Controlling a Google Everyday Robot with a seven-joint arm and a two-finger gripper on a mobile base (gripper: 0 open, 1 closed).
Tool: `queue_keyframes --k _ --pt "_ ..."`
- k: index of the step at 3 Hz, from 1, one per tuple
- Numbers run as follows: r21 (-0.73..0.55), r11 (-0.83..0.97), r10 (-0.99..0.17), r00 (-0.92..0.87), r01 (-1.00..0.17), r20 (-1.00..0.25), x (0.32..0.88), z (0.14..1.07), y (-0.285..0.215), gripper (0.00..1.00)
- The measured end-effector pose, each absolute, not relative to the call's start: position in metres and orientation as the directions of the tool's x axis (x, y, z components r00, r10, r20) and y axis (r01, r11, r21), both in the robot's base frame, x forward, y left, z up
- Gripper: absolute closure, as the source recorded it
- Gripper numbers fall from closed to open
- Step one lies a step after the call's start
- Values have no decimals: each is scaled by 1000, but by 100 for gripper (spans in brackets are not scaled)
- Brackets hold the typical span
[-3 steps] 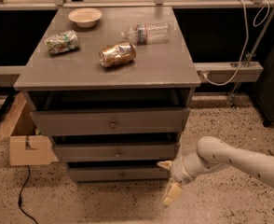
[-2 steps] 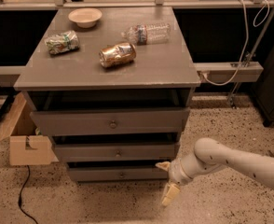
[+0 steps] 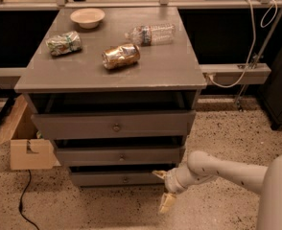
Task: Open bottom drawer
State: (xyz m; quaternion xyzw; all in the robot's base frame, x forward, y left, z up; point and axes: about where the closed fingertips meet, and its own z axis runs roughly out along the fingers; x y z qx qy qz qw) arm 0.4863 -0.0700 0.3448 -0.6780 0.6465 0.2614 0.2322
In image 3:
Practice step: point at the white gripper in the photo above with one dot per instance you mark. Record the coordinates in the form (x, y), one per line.
(170, 180)

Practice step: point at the grey bottom drawer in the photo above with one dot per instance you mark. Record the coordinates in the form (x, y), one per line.
(100, 179)

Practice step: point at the grey drawer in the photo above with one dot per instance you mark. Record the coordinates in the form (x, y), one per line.
(100, 179)
(119, 156)
(114, 125)

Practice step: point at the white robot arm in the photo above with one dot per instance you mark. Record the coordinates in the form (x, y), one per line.
(201, 167)

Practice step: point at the grey middle drawer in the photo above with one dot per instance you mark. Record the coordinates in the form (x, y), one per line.
(119, 156)

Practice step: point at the grey top drawer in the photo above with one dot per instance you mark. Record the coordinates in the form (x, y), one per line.
(114, 125)

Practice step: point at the grey drawer cabinet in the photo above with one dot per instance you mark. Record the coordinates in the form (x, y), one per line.
(166, 78)

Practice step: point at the crushed gold can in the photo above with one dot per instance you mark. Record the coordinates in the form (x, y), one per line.
(120, 56)

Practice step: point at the cardboard box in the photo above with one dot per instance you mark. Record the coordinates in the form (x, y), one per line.
(27, 150)

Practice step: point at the dark cabinet at right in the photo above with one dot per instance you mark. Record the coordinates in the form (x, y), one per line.
(280, 83)

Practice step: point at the clear plastic water bottle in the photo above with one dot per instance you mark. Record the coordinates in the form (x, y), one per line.
(149, 35)

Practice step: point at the crushed green can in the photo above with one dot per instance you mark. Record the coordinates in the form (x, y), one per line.
(63, 44)

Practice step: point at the white bowl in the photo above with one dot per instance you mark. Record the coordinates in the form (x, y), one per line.
(87, 18)

